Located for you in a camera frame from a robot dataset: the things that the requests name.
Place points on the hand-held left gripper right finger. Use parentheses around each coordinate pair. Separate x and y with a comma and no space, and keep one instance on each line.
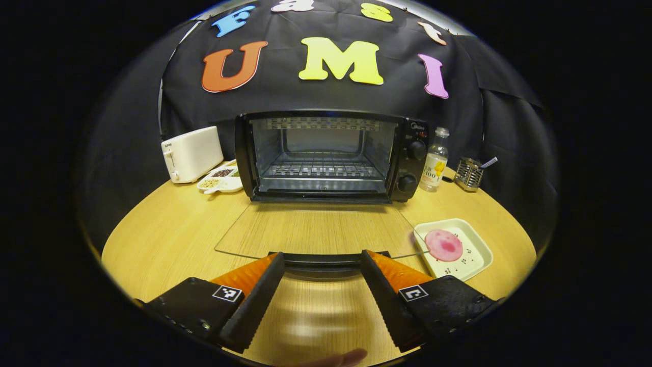
(389,300)

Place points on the white divided snack dish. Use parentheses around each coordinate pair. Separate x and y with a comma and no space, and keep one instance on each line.
(226,183)

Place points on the white toaster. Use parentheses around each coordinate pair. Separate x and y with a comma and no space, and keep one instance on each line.
(196,153)

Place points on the metal spoon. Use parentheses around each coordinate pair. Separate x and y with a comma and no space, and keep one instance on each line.
(489,162)

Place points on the clear bottle with yellow label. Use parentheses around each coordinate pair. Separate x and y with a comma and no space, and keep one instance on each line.
(433,171)

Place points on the white square plate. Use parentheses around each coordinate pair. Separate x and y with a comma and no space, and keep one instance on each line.
(476,244)

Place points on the pink ham slice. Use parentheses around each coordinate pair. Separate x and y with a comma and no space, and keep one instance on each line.
(444,245)

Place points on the black electric oven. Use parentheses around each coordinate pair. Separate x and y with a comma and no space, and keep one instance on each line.
(410,165)

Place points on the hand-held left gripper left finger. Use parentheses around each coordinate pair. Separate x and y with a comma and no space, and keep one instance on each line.
(257,300)

